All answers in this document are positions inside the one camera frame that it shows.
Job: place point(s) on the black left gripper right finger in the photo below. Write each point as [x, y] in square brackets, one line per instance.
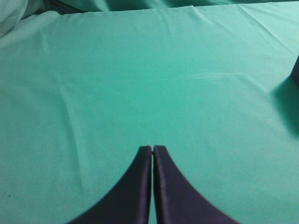
[176, 200]

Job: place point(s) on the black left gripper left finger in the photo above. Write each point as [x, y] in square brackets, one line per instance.
[128, 202]

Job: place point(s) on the green table cloth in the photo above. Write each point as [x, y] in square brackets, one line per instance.
[79, 93]

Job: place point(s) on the dark object at right edge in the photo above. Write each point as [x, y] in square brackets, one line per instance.
[295, 72]

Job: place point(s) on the green backdrop cloth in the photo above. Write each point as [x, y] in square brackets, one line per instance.
[82, 6]

